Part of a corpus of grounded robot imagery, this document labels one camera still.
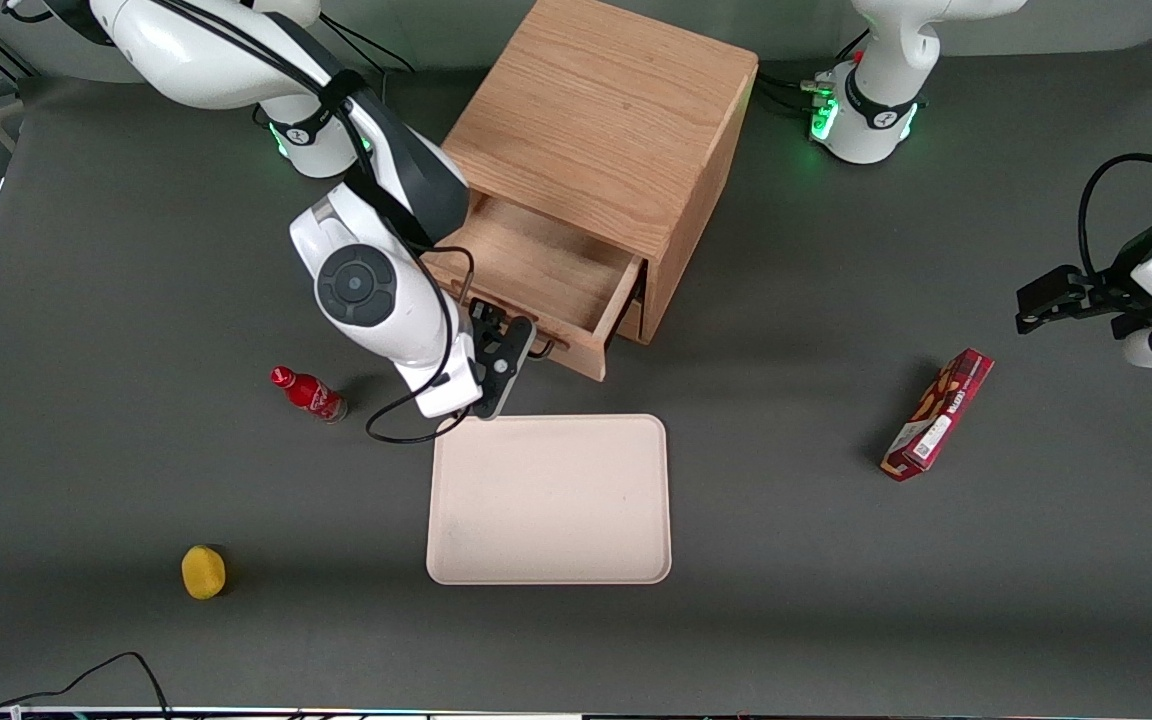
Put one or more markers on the oak wooden drawer cabinet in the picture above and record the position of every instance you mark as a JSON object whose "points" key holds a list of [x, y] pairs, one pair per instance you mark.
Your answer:
{"points": [[616, 110]]}

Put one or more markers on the red snack box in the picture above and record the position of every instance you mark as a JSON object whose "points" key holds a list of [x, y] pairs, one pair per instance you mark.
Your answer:
{"points": [[941, 415]]}

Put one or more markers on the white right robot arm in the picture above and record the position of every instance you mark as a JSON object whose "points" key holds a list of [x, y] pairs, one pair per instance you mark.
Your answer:
{"points": [[356, 285]]}

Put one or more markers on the wooden drawer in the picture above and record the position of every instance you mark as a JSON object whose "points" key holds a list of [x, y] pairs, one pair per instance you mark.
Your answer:
{"points": [[633, 325], [546, 270]]}

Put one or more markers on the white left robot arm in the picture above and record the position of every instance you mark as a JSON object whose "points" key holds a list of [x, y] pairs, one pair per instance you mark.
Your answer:
{"points": [[876, 110]]}

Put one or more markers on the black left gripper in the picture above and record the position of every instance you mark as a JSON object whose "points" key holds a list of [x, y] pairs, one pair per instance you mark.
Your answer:
{"points": [[1112, 287]]}

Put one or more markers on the yellow toy lemon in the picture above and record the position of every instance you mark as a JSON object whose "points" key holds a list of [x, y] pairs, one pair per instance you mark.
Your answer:
{"points": [[203, 572]]}

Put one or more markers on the beige plastic tray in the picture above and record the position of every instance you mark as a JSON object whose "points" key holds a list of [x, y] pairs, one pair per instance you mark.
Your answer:
{"points": [[546, 500]]}

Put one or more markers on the red soda bottle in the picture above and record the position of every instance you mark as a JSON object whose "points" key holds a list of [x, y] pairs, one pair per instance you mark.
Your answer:
{"points": [[311, 393]]}

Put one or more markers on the dark grey table mat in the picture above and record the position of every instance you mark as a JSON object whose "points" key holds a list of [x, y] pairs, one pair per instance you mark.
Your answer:
{"points": [[836, 600]]}

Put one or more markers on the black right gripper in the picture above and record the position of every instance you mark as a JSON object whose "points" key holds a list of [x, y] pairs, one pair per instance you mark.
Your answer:
{"points": [[485, 317]]}

